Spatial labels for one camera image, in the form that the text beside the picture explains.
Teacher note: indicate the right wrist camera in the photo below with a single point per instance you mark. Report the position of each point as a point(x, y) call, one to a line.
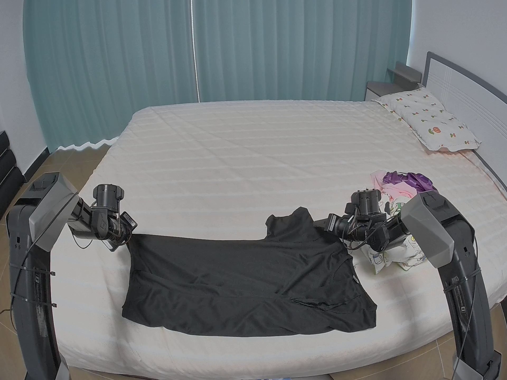
point(348, 208)

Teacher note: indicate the black T-shirt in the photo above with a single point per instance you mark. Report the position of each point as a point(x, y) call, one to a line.
point(237, 279)

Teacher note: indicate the white printed pillow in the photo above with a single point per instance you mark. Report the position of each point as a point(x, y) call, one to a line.
point(427, 121)

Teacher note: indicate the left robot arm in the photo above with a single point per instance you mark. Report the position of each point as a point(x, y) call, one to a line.
point(47, 212)

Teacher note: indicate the grey bedside table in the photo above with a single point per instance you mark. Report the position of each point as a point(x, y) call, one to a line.
point(384, 88)

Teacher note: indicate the white printed garment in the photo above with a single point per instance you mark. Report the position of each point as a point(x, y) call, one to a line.
point(396, 257)

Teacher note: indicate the bed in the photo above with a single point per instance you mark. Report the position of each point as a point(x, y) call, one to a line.
point(237, 152)

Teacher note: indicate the blue-green curtain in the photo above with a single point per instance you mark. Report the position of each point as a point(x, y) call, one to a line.
point(111, 54)
point(301, 34)

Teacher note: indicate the purple garment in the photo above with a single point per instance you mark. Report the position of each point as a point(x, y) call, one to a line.
point(420, 180)

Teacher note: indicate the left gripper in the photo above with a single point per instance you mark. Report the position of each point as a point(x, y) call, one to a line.
point(122, 228)

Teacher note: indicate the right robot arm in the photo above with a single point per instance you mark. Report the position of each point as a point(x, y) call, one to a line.
point(431, 228)

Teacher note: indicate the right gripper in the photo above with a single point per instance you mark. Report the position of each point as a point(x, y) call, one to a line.
point(340, 226)

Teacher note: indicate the pink garment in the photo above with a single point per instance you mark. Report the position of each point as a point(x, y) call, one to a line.
point(400, 190)

